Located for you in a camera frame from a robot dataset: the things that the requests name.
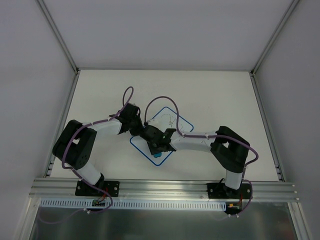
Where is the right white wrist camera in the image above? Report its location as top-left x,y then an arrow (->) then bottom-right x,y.
146,118 -> 160,126

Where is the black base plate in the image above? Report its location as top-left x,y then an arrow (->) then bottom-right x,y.
206,182 -> 253,200
74,180 -> 120,197

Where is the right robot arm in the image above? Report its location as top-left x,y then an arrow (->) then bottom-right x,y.
139,125 -> 250,199

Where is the right aluminium frame post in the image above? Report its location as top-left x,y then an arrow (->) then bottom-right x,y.
249,0 -> 301,182

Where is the white slotted cable duct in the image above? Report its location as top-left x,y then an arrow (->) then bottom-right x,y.
39,198 -> 227,212

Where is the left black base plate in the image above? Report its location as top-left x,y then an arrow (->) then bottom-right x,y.
74,180 -> 120,197

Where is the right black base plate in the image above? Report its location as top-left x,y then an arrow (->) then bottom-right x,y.
206,182 -> 253,200

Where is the aluminium mounting rail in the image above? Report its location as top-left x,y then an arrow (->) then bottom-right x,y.
28,177 -> 300,203

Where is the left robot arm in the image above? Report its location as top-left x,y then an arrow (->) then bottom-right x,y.
52,103 -> 143,197

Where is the aluminium frame post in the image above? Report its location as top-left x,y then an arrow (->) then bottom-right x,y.
36,0 -> 79,177
249,0 -> 301,182

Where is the blue-framed small whiteboard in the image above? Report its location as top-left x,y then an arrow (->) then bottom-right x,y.
129,106 -> 194,167

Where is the blue foam whiteboard eraser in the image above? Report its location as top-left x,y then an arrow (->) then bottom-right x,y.
153,152 -> 162,158

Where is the left aluminium frame post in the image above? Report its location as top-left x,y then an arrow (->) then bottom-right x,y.
36,0 -> 79,177

